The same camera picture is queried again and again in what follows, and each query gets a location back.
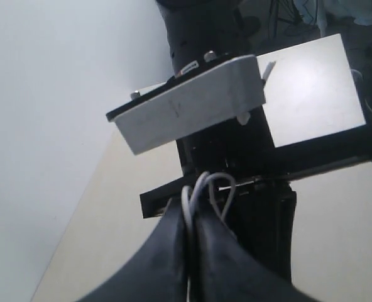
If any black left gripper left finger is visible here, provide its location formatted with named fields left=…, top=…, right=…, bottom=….
left=80, top=199, right=188, bottom=302

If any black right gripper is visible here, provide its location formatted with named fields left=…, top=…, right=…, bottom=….
left=139, top=108, right=372, bottom=280

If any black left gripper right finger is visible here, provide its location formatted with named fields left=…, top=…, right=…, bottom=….
left=192, top=203, right=315, bottom=302

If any white earphone cable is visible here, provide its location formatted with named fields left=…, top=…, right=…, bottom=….
left=180, top=171, right=237, bottom=302

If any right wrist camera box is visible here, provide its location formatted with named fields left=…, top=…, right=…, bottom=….
left=106, top=54, right=265, bottom=155

